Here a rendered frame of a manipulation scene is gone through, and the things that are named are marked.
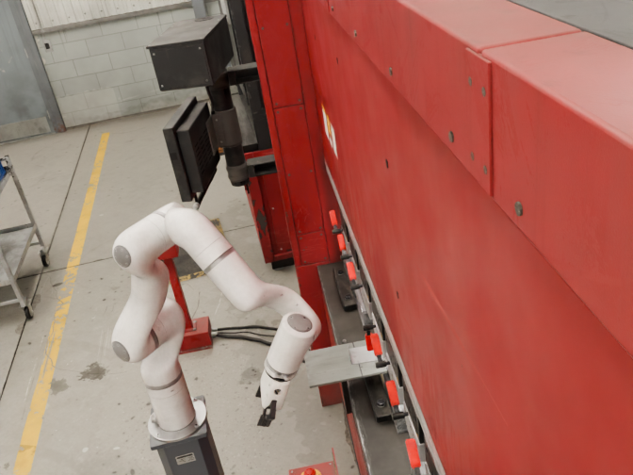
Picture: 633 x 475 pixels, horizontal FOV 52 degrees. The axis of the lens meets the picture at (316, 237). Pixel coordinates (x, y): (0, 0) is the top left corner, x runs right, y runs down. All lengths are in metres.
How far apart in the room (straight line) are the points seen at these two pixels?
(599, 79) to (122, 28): 8.54
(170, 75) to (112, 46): 6.15
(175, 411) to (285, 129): 1.25
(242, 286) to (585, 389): 1.05
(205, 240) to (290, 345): 0.31
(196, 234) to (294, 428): 2.10
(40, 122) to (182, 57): 6.59
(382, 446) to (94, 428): 2.13
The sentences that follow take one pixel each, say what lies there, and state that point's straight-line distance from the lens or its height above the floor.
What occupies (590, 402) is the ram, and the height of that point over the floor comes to 2.05.
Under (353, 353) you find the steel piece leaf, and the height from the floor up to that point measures 1.00.
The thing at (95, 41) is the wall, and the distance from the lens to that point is 8.98.
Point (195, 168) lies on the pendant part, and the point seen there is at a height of 1.39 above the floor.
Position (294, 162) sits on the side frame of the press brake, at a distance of 2.78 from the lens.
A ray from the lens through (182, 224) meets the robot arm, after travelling 1.53.
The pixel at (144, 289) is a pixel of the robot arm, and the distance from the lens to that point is 1.78.
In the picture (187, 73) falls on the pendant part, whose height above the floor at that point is 1.81.
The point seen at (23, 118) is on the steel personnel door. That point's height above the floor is 0.27.
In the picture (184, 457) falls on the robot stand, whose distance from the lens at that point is 2.21.
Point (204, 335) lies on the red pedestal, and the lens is 4.09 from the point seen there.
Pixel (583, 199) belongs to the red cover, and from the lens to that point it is 0.47.
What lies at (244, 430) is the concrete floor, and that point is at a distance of 3.55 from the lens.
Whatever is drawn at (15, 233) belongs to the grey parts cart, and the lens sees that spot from 5.69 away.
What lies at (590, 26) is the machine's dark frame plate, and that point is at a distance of 0.66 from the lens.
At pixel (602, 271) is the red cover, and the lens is 0.46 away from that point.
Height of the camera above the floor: 2.45
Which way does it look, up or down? 29 degrees down
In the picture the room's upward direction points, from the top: 10 degrees counter-clockwise
